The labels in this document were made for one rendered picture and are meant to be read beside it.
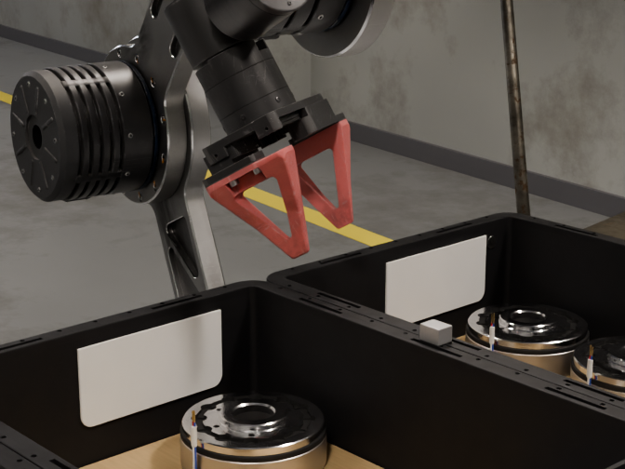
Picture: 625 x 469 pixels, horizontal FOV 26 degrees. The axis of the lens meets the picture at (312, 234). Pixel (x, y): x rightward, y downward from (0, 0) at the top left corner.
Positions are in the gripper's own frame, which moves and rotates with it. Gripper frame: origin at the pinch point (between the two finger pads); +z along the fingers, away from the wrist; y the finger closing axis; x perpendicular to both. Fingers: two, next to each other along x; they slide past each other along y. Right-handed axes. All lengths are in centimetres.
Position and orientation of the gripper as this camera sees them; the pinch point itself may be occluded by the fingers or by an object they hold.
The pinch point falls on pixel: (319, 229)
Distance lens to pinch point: 100.7
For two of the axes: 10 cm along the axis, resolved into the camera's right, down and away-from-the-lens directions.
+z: 4.6, 8.9, 0.4
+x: -8.2, 4.0, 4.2
